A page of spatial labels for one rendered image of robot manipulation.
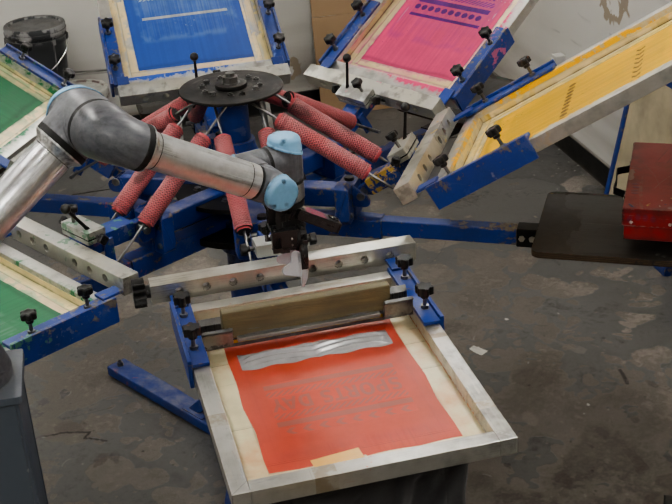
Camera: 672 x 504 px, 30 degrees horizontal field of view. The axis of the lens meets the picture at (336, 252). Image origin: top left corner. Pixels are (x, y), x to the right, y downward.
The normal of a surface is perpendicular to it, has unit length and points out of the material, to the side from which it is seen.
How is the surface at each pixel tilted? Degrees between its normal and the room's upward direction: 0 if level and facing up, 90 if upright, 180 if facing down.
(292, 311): 90
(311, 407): 0
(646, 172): 0
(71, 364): 0
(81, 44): 90
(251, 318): 90
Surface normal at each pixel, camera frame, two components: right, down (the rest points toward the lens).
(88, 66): 0.25, 0.42
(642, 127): -0.96, 0.00
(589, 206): -0.06, -0.89
